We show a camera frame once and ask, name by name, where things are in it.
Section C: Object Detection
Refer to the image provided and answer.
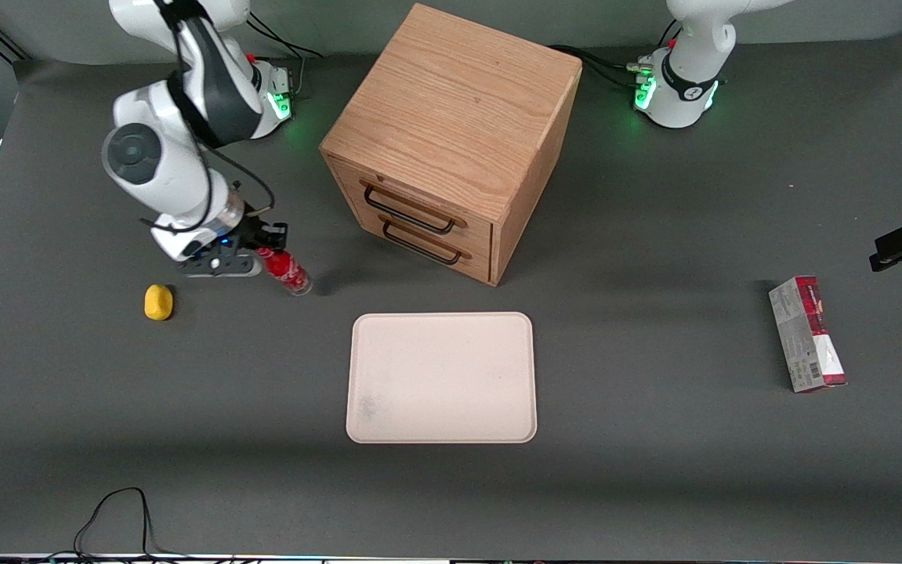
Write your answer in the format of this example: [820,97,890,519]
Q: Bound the red and grey carton box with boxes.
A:
[768,275,848,393]

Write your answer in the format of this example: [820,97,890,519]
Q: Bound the black right arm base cables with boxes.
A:
[245,14,324,95]

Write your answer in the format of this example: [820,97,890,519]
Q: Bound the dark grey table mat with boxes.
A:
[0,27,902,559]

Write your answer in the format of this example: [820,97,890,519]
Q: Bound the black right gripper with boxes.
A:
[222,219,289,257]

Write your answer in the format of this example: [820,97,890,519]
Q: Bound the black metal drawer handle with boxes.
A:
[362,184,458,235]
[381,219,464,266]

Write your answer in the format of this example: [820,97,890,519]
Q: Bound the red coke bottle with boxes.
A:
[256,247,313,297]

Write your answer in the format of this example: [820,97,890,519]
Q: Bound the black arm base cables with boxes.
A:
[245,14,324,95]
[548,19,683,92]

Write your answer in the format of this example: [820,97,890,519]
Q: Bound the black looped cable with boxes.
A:
[49,486,212,562]

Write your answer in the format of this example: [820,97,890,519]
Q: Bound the wooden two-drawer cabinet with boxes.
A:
[319,2,583,287]

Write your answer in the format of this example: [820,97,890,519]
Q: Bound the black left arm base cables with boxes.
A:
[548,19,683,92]

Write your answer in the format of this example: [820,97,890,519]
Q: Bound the yellow lemon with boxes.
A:
[143,284,175,322]

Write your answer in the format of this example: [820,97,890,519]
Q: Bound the beige rectangular tray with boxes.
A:
[346,312,538,445]

